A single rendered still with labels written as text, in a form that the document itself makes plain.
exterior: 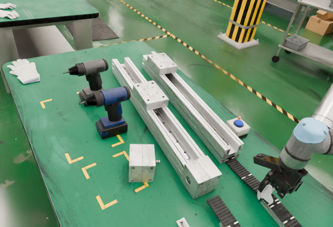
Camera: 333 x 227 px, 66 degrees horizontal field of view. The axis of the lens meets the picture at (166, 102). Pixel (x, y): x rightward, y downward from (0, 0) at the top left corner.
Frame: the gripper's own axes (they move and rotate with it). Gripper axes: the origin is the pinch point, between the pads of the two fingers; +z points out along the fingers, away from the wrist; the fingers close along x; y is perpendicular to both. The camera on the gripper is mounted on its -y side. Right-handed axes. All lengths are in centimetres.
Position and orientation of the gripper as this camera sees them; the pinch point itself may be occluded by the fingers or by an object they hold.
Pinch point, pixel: (263, 192)
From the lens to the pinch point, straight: 104.1
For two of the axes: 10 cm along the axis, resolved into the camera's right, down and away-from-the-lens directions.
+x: 8.8, -2.0, 4.4
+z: -1.2, 7.9, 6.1
